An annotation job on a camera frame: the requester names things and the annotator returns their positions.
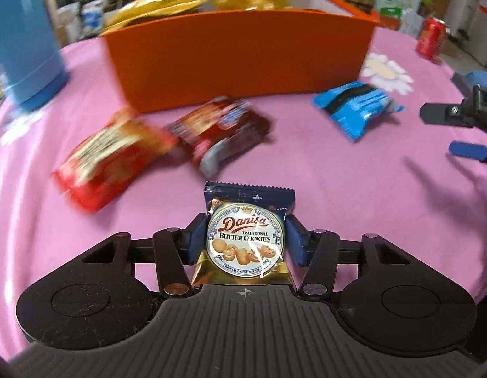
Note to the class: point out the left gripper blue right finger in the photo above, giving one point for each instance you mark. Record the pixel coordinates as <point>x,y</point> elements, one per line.
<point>317,251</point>

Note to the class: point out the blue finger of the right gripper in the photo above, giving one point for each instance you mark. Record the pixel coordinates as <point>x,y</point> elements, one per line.
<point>469,151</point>
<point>445,114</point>

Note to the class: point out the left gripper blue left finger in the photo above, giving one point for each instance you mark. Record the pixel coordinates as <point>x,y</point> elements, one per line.
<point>174,248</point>

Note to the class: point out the Danisa butter cookies packet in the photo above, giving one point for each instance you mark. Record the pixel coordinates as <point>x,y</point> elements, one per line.
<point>245,239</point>

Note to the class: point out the blue striped snack packet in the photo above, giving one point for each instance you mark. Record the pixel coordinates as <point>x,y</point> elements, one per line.
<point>354,105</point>

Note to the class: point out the red white label snack bag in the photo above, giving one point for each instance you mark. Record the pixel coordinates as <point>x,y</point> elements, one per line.
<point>104,165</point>

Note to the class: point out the dark brown chocolate snack bag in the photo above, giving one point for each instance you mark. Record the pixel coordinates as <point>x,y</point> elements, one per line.
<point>218,131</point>

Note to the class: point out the yellow snack bag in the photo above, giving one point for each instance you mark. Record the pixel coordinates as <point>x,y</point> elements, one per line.
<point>146,10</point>

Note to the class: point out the pink floral tablecloth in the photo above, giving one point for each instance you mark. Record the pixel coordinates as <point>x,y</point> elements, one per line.
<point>398,181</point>

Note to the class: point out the red soda can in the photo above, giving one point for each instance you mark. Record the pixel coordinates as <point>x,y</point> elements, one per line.
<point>432,38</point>

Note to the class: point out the orange storage box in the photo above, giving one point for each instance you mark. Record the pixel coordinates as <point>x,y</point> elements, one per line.
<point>188,59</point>

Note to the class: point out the blue thermos jug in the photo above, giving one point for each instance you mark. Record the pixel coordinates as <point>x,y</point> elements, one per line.
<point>31,66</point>

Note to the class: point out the white small cabinet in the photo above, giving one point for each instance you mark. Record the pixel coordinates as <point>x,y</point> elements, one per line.
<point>76,20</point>

